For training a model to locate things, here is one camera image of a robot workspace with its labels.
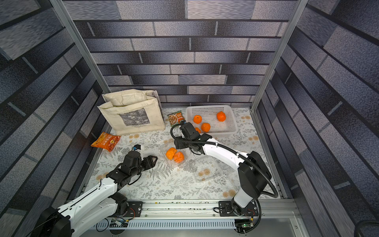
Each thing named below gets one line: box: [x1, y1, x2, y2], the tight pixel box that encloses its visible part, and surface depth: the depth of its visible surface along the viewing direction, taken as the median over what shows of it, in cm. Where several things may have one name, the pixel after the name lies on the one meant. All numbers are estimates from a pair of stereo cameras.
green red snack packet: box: [166, 110, 185, 127], surface depth 115 cm
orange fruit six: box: [172, 151, 185, 164], surface depth 90 cm
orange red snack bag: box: [90, 131, 121, 153], surface depth 97 cm
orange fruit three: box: [192, 114, 203, 125], surface depth 110 cm
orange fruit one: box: [216, 111, 227, 122], surface depth 111 cm
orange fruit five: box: [165, 147, 178, 160], surface depth 90 cm
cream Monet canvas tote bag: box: [97, 88, 166, 137], surface depth 95 cm
